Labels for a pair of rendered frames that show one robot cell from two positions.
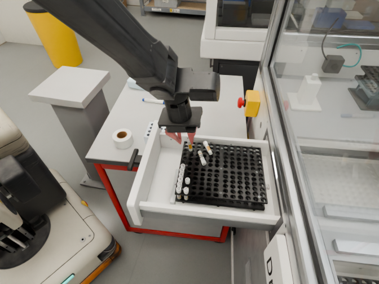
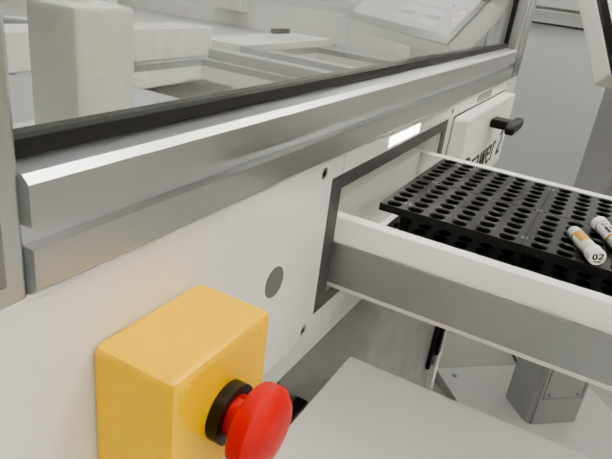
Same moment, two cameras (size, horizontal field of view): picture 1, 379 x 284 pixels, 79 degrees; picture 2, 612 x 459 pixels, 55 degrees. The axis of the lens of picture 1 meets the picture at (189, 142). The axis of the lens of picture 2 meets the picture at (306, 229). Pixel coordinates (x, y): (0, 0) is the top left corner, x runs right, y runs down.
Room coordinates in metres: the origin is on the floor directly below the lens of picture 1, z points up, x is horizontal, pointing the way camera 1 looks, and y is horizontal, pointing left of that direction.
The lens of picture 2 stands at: (0.87, -0.11, 1.06)
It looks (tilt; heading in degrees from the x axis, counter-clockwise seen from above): 24 degrees down; 199
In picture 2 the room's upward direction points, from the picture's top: 7 degrees clockwise
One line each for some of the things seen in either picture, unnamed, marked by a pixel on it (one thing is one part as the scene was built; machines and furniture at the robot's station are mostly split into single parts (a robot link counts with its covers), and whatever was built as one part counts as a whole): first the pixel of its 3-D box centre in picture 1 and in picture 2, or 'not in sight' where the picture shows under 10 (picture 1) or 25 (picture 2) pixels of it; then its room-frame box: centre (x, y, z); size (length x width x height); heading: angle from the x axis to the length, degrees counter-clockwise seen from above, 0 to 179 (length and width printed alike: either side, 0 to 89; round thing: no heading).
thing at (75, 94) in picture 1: (93, 135); not in sight; (1.01, 0.60, 0.38); 0.30 x 0.30 x 0.76; 78
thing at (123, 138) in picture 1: (123, 138); not in sight; (0.59, 0.25, 0.78); 0.07 x 0.07 x 0.04
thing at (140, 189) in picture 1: (148, 167); not in sight; (0.39, 0.11, 0.87); 0.29 x 0.02 x 0.11; 173
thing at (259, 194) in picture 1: (220, 175); (529, 244); (0.37, -0.08, 0.87); 0.22 x 0.18 x 0.06; 83
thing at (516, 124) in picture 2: not in sight; (504, 124); (0.04, -0.14, 0.91); 0.07 x 0.04 x 0.01; 173
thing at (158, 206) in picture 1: (223, 177); (517, 246); (0.37, -0.09, 0.86); 0.40 x 0.26 x 0.06; 83
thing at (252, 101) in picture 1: (250, 103); (190, 392); (0.68, -0.23, 0.88); 0.07 x 0.05 x 0.07; 173
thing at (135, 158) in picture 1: (137, 159); not in sight; (0.39, 0.14, 0.91); 0.07 x 0.04 x 0.01; 173
